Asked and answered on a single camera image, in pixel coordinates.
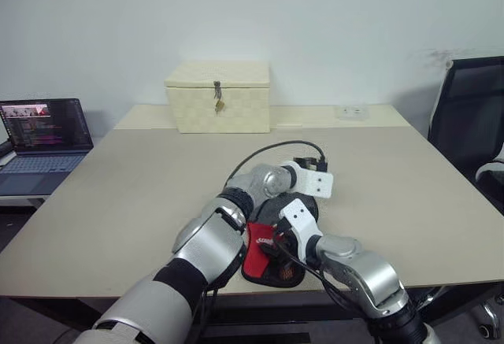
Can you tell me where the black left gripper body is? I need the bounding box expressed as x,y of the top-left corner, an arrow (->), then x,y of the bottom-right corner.
295,155 -> 328,172

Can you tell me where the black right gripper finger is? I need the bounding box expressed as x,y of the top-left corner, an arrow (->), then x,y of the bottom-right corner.
259,240 -> 280,260

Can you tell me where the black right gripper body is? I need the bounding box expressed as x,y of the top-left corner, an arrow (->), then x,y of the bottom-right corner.
271,221 -> 300,261

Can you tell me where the red and black pouch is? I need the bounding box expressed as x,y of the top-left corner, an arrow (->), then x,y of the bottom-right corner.
240,193 -> 321,289

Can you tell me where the white power socket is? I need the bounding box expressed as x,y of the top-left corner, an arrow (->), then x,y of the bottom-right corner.
336,103 -> 371,121

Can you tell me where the cream lidded storage box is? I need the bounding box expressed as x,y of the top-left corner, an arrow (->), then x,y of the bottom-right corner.
164,60 -> 272,135

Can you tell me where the black mesh office chair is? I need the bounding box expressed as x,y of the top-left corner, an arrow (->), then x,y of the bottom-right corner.
409,55 -> 504,341

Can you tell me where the white rounded object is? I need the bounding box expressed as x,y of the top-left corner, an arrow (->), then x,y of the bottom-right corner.
474,149 -> 504,182

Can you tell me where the open blue laptop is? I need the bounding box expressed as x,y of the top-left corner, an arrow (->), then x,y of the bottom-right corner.
0,98 -> 95,197

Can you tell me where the white side desk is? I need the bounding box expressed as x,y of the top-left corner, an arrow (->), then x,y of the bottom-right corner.
0,193 -> 50,209

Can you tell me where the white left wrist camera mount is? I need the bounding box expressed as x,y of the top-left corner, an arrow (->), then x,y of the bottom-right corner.
282,160 -> 335,199

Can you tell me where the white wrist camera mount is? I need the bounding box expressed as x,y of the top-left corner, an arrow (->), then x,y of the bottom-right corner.
282,160 -> 335,199
278,198 -> 324,264

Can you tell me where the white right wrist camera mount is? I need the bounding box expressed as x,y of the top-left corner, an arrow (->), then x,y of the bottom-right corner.
278,198 -> 324,264

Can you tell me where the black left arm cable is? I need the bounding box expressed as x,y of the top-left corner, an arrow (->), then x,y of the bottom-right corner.
225,140 -> 328,187

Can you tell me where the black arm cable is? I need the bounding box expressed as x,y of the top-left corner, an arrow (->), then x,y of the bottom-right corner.
225,140 -> 328,187
273,239 -> 355,306

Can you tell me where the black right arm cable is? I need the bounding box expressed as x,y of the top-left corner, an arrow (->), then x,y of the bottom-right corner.
273,239 -> 355,306

